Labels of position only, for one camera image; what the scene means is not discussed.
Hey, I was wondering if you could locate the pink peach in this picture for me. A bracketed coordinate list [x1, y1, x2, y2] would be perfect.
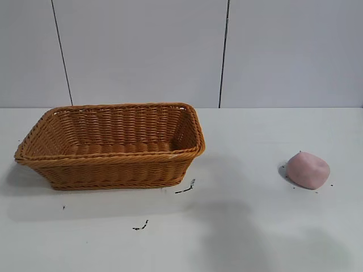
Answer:
[286, 152, 331, 190]

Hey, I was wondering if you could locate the brown woven wicker basket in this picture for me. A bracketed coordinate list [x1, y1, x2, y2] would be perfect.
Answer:
[14, 102, 206, 191]

